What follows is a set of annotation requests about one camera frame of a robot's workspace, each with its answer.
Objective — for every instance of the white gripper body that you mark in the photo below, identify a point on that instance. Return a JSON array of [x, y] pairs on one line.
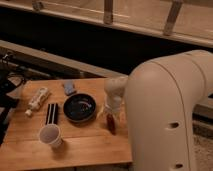
[[111, 105]]

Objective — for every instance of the red chili pepper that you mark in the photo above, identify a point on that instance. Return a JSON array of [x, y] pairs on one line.
[[111, 124]]

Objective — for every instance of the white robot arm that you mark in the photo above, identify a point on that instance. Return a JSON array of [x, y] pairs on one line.
[[159, 97]]

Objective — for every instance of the dark ceramic bowl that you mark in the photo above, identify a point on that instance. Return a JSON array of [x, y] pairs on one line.
[[79, 107]]

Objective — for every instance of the white ceramic cup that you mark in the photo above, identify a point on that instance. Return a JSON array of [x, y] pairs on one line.
[[50, 134]]

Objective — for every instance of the blue sponge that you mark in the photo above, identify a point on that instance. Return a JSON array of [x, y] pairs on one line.
[[69, 88]]

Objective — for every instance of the black and white striped box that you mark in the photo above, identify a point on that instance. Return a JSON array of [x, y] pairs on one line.
[[52, 114]]

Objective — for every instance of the white squeeze bottle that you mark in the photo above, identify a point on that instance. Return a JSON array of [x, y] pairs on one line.
[[37, 100]]

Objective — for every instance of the black equipment with cables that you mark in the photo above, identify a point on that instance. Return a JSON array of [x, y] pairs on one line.
[[11, 84]]

